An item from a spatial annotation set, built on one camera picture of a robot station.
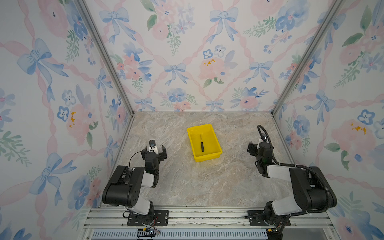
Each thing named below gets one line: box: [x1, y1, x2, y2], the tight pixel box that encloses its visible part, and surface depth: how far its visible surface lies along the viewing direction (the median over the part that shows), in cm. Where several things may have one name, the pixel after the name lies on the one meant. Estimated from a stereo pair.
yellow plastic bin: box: [187, 124, 223, 163], surface depth 102 cm
